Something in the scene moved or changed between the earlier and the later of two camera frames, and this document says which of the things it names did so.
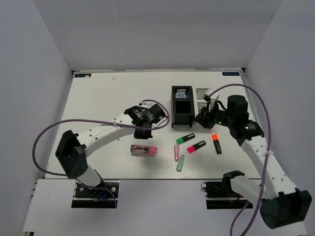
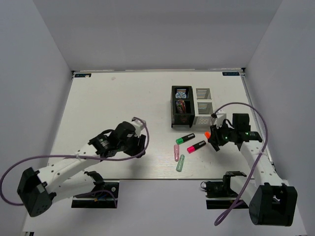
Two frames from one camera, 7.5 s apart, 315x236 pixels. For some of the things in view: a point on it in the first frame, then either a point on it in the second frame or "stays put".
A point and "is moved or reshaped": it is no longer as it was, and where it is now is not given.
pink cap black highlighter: [191, 149] stays put
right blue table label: [231, 73] stays put
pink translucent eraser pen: [176, 150] stays put
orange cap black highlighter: [215, 139] is moved or reshaped
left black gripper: [143, 136] -> [137, 149]
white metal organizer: [200, 101] stays put
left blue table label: [82, 75] stays put
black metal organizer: [182, 105] stays put
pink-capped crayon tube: [143, 150] -> [180, 106]
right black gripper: [203, 120] -> [215, 134]
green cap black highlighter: [180, 140] stays put
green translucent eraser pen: [179, 164] stays put
